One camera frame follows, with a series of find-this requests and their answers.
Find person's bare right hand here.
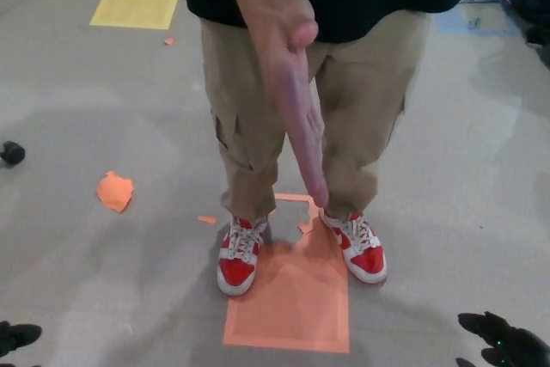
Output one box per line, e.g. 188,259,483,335
247,0,331,209

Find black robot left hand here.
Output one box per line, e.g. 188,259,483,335
0,320,43,367

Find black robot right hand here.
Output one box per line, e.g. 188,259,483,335
455,310,550,367

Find khaki cargo trousers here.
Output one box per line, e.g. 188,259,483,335
199,9,433,218

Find crumpled orange paper scrap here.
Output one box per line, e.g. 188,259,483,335
95,170,135,213

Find black caster wheel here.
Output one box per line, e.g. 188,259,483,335
0,140,26,167

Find red white left sneaker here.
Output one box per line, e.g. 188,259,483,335
320,207,388,285

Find red white sneaker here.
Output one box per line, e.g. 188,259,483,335
217,214,270,297
320,207,388,285

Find red white right sneaker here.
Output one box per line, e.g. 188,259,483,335
217,214,270,297

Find large orange floor marker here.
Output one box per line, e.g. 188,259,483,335
222,193,351,354

